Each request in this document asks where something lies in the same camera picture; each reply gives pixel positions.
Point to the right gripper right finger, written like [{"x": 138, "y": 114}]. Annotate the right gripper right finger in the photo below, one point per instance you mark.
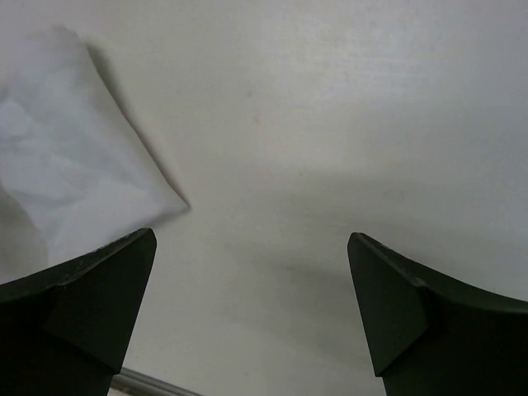
[{"x": 430, "y": 334}]

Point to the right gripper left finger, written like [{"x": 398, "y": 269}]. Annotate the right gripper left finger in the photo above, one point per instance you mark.
[{"x": 66, "y": 330}]

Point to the white skirt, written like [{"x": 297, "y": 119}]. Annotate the white skirt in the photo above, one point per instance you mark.
[{"x": 75, "y": 176}]

